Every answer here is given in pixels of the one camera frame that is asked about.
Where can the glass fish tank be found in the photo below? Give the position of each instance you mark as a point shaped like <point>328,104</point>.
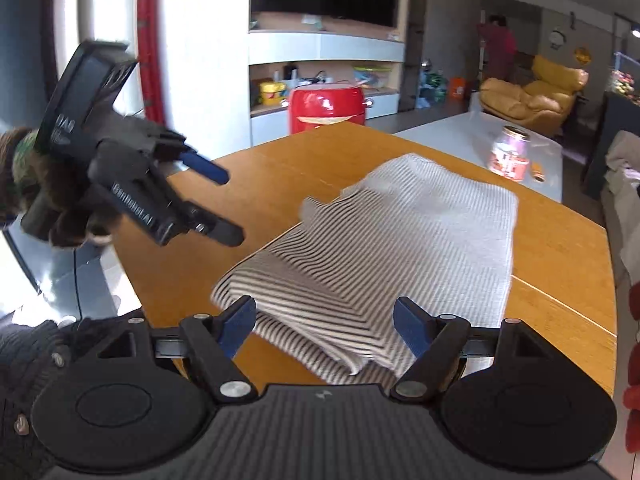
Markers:
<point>627,77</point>

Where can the person's left forearm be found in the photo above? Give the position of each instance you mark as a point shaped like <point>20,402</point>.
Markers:
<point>15,180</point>

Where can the orange bucket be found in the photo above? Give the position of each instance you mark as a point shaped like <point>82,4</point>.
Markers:
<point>458,90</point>

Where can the yellow leather armchair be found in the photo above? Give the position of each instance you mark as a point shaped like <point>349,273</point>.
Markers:
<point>545,90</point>

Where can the striped grey white garment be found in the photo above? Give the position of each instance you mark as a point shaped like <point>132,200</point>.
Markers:
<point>400,240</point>

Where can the glass jar with label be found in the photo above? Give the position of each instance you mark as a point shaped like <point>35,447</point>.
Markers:
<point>509,155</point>

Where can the white coffee table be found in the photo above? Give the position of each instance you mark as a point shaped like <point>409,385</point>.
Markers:
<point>450,130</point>

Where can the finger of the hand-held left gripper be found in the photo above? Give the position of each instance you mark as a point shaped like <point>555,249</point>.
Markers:
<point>205,167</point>
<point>225,234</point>

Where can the green ball toy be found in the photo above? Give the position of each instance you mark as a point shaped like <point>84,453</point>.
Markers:
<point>434,85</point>

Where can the black fish tank cabinet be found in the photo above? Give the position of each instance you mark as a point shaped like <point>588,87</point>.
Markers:
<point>605,135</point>

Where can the grey sofa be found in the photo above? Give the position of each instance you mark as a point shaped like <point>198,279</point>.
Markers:
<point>627,220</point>

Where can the red glossy appliance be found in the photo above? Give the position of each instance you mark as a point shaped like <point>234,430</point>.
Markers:
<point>325,105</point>

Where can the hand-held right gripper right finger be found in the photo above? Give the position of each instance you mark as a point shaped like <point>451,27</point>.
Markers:
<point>410,327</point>

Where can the white television wall cabinet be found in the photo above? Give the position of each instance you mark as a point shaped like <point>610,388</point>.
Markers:
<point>320,42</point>

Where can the orange wall ornament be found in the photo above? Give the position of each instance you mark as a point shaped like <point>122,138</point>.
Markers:
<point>583,55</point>

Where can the red fleece jacket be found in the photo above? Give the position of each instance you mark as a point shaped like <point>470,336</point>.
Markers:
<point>634,400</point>

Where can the red post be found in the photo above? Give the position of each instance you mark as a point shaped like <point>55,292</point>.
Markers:
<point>150,35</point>

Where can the person's left hand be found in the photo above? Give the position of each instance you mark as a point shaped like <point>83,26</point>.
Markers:
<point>75,230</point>

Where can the beige throw blanket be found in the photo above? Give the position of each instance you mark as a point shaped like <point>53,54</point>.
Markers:
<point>625,155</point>

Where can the yellow toy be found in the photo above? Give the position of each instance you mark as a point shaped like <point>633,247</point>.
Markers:
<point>272,94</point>

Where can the black power adapter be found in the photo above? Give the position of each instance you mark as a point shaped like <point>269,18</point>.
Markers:
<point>290,72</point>

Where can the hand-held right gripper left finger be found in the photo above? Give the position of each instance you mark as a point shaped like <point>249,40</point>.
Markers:
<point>237,325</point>

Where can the plastic container green lid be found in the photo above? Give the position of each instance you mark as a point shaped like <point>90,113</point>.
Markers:
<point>371,76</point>

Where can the small orange packet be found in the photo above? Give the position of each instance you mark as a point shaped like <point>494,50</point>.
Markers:
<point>538,172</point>

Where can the panda wall clock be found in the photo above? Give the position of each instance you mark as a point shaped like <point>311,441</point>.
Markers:
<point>557,40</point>

